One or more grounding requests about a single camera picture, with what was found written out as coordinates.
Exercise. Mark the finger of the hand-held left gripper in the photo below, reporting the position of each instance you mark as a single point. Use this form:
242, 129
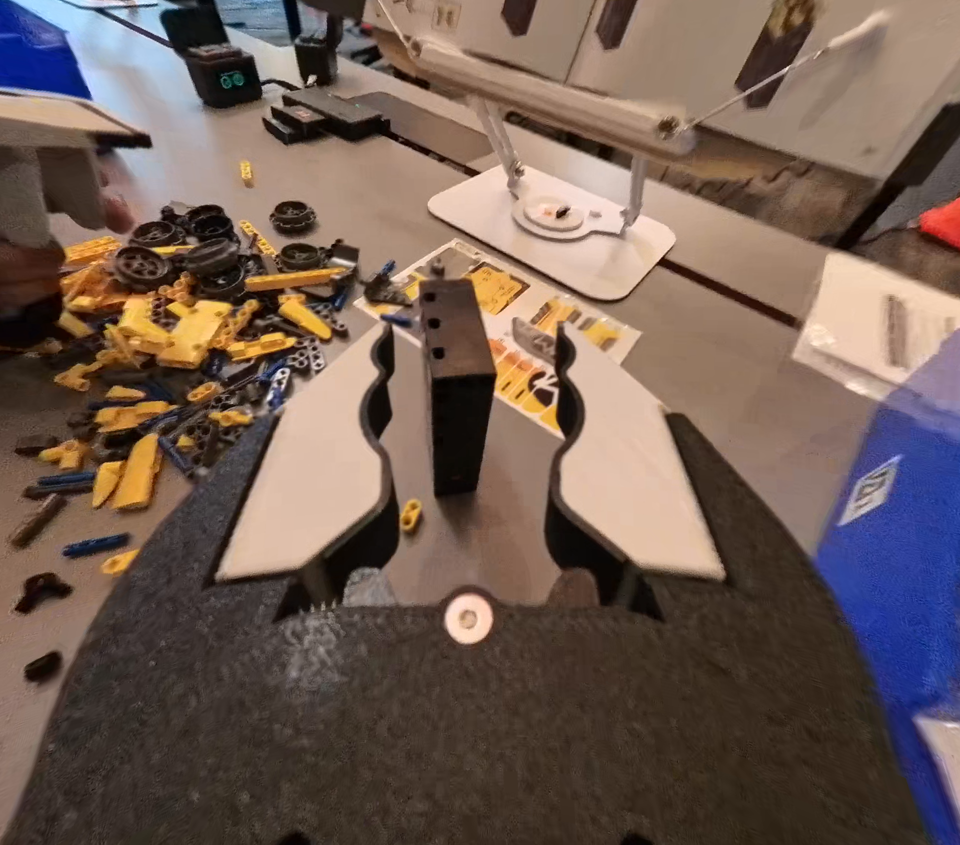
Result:
67, 114

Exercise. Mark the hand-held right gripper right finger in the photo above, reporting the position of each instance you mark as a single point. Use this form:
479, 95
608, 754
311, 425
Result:
630, 470

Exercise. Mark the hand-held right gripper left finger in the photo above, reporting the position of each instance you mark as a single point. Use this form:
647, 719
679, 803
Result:
300, 485

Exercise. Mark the black perforated block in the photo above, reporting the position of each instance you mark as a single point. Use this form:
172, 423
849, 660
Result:
457, 425

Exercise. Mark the pile of yellow building pieces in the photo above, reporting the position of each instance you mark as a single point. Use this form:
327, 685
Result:
187, 335

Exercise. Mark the person's left hand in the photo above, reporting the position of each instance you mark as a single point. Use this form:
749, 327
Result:
116, 211

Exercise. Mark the blue plastic bin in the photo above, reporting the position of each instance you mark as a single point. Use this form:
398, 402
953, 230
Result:
37, 50
900, 560

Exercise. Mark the small yellow connector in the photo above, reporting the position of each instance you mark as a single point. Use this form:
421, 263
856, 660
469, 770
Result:
411, 515

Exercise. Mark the yellow printed sticker sheet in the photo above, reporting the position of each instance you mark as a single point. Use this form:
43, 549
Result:
600, 335

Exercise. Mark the black charging case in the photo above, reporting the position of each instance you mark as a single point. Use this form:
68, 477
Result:
225, 80

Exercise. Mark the short yellow beam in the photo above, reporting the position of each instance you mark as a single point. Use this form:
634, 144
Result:
247, 174

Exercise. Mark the small black device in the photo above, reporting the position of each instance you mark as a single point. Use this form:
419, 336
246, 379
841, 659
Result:
315, 61

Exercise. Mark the black hub device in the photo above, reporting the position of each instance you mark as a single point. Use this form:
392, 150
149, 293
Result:
330, 110

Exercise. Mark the clear bag with paper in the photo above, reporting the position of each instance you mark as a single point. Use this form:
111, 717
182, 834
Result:
862, 312

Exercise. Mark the red cloth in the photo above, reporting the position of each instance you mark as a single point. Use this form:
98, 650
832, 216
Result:
941, 222

